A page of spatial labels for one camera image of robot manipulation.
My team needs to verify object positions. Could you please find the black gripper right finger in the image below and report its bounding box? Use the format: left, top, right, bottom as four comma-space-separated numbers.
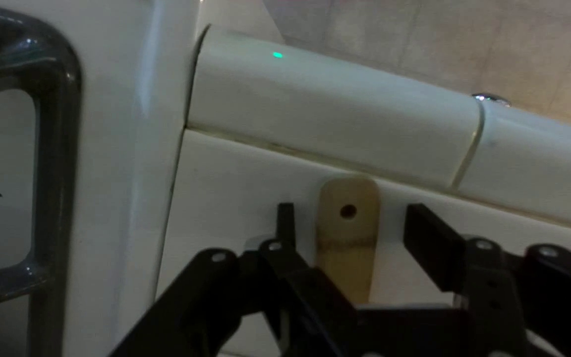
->
401, 201, 571, 357

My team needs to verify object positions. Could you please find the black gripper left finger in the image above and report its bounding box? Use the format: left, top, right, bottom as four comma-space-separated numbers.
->
108, 201, 368, 357

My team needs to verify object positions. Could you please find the wooden spoon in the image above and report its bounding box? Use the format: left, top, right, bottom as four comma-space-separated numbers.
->
314, 177, 380, 306

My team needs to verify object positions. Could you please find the small metal knob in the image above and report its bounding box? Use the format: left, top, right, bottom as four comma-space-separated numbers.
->
471, 92, 511, 108

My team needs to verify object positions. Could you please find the dark metal handle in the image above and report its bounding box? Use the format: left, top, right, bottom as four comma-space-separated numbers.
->
0, 3, 82, 357

